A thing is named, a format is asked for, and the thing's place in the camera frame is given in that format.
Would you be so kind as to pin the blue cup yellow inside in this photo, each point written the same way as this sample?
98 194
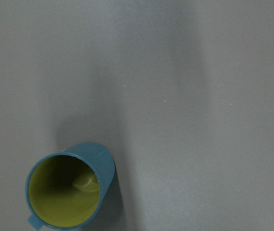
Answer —
64 190

